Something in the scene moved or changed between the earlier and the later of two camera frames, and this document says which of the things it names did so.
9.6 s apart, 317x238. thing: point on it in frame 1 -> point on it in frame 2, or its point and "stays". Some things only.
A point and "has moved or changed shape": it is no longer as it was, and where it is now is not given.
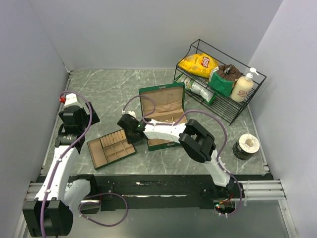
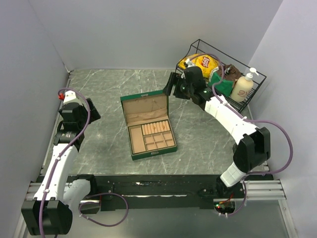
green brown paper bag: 222,79 stays
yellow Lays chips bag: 200,64 stays
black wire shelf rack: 216,82 stays
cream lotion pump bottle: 242,88 stays
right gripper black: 130,141 -> 173,79
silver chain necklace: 170,93 -> 152,103
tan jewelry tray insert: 110,148 has moved or changed shape
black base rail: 146,192 stays
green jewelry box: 165,104 has moved or changed shape
